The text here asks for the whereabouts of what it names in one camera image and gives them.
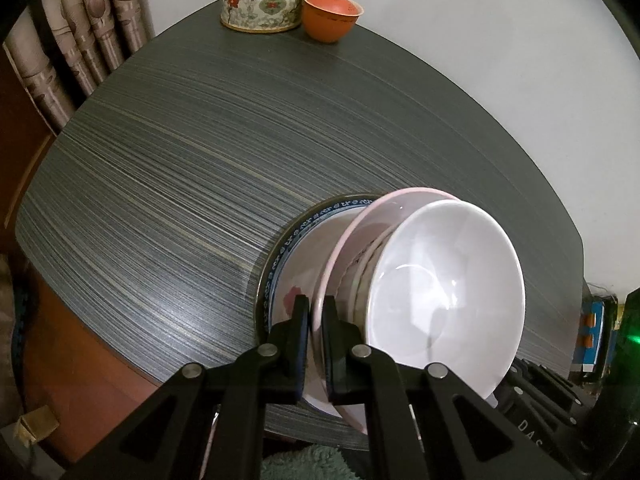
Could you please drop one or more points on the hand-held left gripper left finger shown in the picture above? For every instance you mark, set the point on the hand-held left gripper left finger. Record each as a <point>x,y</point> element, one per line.
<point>299,355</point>

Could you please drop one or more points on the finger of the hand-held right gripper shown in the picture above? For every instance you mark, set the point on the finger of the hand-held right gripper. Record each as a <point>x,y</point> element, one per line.
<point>535,405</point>
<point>547,382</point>

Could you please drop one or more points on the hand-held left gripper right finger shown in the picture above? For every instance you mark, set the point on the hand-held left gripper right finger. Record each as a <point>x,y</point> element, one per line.
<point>334,360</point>

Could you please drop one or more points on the large blue patterned plate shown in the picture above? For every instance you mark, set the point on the large blue patterned plate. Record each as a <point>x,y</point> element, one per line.
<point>280,265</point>

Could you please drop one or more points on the small white bowl black print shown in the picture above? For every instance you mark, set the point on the small white bowl black print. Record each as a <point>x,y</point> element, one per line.
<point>440,290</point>

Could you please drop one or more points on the large pink bowl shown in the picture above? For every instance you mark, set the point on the large pink bowl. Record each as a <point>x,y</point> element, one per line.
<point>380,215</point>

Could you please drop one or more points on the blue and white box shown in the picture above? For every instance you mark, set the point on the blue and white box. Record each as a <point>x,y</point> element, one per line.
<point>592,355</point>

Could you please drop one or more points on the small orange cup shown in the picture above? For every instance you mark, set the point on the small orange cup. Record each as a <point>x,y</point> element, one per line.
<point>583,341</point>
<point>588,320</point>

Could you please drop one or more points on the green fluffy rug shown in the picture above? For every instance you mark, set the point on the green fluffy rug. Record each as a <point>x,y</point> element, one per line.
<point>310,465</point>

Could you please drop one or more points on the orange lidded tea cup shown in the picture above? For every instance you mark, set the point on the orange lidded tea cup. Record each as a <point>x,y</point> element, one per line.
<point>330,22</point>

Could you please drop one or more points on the brown wooden furniture panel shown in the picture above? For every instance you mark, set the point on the brown wooden furniture panel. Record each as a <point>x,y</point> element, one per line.
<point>20,125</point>

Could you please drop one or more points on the beige patterned curtain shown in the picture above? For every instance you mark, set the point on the beige patterned curtain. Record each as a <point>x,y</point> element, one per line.
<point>75,35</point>

